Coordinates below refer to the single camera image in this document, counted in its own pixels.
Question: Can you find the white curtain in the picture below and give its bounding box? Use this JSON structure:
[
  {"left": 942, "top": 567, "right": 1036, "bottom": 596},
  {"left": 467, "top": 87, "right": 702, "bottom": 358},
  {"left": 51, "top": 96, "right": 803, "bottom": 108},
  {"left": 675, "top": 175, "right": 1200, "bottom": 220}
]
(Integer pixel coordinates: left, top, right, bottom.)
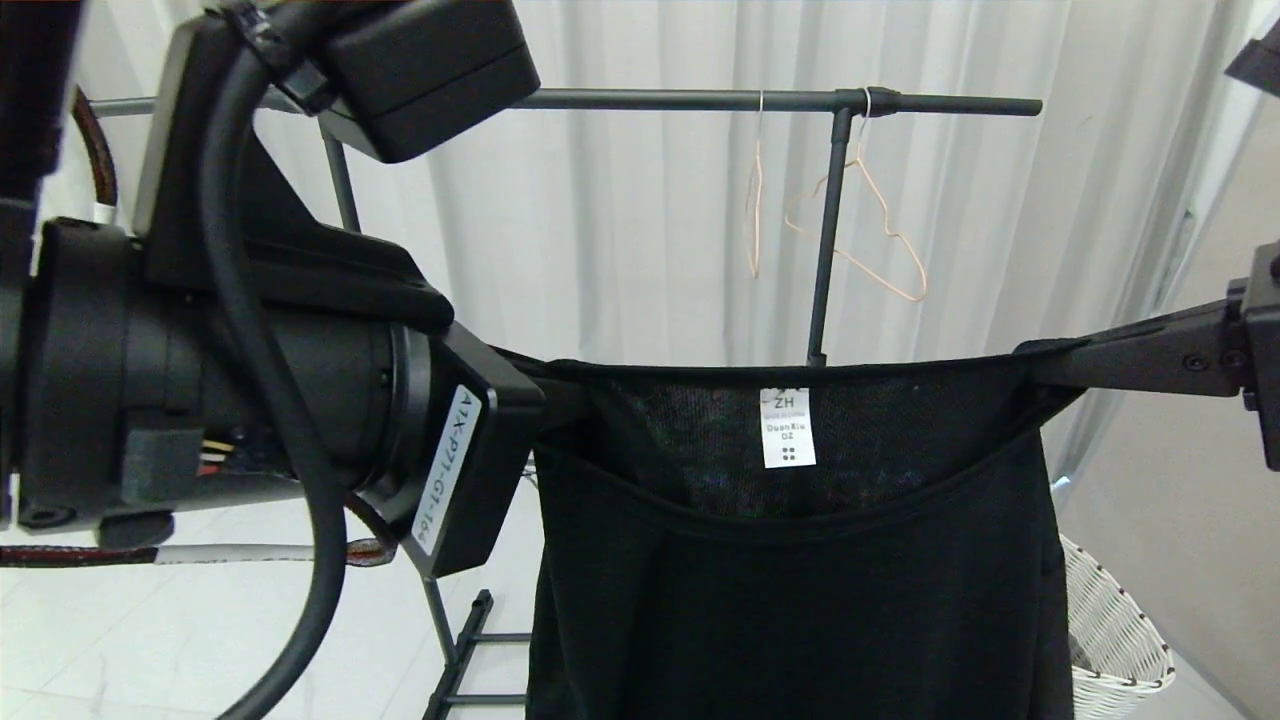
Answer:
[{"left": 75, "top": 0, "right": 1256, "bottom": 481}]

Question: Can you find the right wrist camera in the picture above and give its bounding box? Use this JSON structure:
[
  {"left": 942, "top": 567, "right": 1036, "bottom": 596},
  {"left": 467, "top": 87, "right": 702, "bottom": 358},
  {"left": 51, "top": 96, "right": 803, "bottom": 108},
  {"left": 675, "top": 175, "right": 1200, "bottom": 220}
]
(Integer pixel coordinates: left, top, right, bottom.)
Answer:
[{"left": 1225, "top": 28, "right": 1280, "bottom": 99}]

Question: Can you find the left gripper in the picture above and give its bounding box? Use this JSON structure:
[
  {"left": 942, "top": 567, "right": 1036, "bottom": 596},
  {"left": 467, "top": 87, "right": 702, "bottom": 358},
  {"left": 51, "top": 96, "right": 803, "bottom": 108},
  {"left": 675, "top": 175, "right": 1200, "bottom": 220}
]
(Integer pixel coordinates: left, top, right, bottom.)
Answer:
[{"left": 125, "top": 300, "right": 548, "bottom": 581}]

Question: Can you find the black clothes rack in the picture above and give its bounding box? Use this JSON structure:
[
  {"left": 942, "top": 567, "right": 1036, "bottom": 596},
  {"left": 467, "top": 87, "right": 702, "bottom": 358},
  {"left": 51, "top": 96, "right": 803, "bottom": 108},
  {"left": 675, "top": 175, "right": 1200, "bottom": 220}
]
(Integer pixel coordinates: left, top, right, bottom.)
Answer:
[{"left": 90, "top": 88, "right": 1041, "bottom": 720}]

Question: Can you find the pink clothes hanger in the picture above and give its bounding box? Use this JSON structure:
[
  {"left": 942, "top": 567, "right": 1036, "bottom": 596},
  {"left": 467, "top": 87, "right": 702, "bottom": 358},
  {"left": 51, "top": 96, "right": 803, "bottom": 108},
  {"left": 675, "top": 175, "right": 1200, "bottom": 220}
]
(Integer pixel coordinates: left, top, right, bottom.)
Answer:
[
  {"left": 783, "top": 88, "right": 929, "bottom": 304},
  {"left": 743, "top": 90, "right": 769, "bottom": 281}
]

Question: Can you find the white laundry basket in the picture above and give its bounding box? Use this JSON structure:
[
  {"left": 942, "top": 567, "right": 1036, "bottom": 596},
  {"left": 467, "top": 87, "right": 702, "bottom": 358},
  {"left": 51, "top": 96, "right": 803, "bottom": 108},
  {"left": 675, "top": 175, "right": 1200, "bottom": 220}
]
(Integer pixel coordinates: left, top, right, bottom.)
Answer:
[{"left": 1055, "top": 533, "right": 1178, "bottom": 720}]

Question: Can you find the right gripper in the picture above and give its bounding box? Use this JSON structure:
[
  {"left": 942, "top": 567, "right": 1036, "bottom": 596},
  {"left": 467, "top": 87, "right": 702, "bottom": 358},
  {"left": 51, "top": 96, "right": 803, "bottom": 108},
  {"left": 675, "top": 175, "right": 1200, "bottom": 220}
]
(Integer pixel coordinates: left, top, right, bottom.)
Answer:
[{"left": 1015, "top": 240, "right": 1280, "bottom": 473}]

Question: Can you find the black garment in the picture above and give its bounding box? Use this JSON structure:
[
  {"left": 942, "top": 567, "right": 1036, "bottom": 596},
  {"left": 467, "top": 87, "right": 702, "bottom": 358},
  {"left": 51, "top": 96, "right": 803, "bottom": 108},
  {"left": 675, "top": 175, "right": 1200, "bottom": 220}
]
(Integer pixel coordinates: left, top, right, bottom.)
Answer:
[{"left": 497, "top": 338, "right": 1091, "bottom": 720}]

